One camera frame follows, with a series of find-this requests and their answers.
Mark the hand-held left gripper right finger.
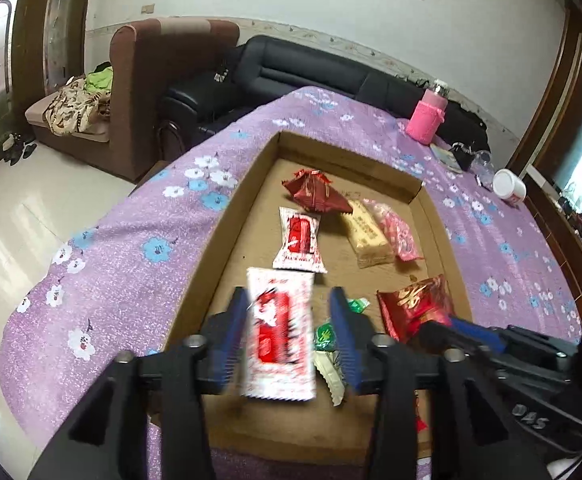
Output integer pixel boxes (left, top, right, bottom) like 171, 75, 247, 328
328, 287, 547, 480

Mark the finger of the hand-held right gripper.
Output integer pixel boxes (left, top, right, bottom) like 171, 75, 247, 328
448, 314, 508, 353
411, 321, 492, 376

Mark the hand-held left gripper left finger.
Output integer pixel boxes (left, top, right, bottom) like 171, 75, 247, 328
28, 287, 252, 480

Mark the red gold foil packet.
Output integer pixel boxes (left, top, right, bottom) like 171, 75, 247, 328
377, 274, 456, 343

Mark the red white snack packet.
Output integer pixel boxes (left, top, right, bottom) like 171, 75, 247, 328
272, 206, 328, 275
241, 266, 318, 403

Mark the cardboard box tray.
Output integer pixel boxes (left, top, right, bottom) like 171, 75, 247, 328
148, 130, 472, 461

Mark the dark red pyramid pouch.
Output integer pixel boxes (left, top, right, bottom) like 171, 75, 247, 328
282, 169, 354, 216

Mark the person's right hand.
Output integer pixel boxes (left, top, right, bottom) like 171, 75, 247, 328
546, 452, 582, 480

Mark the white candy wrapper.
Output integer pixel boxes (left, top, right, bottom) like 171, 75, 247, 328
313, 350, 347, 406

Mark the pink snack packet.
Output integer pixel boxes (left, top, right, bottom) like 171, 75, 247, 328
371, 202, 424, 262

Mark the beige wafer packet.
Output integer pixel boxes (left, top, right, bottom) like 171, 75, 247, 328
345, 199, 396, 268

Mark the wooden sideboard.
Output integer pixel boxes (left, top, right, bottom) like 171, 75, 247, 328
521, 167, 582, 311

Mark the white plastic jar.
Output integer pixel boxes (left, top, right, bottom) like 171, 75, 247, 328
492, 168, 528, 206

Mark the purple floral tablecloth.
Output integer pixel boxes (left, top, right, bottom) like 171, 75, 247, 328
0, 85, 582, 480

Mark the clear plastic bottle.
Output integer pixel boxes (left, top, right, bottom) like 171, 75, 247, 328
471, 150, 497, 188

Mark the small black container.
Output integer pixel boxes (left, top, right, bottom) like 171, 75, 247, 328
451, 142, 477, 171

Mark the small printed card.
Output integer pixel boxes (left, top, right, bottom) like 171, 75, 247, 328
430, 144, 464, 173

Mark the pink sleeved bottle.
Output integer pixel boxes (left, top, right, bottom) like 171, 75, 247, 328
405, 80, 449, 146

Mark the brown armchair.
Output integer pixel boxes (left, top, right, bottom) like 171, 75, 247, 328
25, 18, 241, 184

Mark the black leather sofa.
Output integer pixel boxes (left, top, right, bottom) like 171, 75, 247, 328
160, 35, 492, 153

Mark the patterned cloth pile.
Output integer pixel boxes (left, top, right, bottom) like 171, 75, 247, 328
43, 80, 112, 137

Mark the green cloth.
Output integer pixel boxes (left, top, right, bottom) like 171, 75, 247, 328
85, 62, 114, 93

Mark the wooden glass door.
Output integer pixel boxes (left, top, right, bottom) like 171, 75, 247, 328
0, 0, 96, 181

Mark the wooden door frame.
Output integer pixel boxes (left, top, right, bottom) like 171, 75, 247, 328
506, 0, 582, 186

